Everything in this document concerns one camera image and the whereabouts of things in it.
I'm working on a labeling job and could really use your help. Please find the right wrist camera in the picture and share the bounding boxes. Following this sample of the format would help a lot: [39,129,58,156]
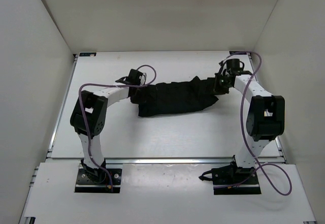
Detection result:
[218,60,225,76]

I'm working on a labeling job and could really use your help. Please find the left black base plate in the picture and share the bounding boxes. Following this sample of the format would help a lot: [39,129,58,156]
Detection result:
[75,167,122,194]

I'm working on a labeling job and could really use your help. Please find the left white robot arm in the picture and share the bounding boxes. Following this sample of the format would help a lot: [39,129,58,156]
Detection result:
[70,65,157,190]

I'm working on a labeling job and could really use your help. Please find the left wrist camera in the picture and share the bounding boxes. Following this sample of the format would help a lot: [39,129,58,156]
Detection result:
[140,73,147,85]

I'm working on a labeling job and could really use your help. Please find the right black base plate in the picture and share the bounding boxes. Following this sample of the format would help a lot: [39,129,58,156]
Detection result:
[199,162,262,195]

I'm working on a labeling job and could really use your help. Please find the aluminium rail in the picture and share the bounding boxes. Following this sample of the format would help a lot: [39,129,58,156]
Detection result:
[45,156,285,165]

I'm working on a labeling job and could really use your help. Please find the table label sticker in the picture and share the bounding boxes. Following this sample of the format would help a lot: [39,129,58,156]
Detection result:
[229,51,247,55]
[79,52,96,57]

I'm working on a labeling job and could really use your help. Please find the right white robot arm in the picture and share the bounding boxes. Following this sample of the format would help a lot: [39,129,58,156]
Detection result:
[214,58,285,184]

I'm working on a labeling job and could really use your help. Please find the right table label sticker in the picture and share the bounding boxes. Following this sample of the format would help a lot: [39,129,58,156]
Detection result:
[229,51,247,55]

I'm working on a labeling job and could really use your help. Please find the black pleated skirt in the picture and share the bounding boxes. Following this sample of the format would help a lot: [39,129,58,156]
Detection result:
[131,76,218,117]

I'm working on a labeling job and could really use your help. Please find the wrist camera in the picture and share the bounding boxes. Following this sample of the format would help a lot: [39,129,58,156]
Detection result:
[218,60,225,76]
[140,73,147,85]

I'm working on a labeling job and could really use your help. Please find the left table label sticker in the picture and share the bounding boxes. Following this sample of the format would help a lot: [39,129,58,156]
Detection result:
[79,52,96,57]

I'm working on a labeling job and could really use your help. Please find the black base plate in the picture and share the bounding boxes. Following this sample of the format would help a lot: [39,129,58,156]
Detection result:
[75,167,122,194]
[199,162,262,195]

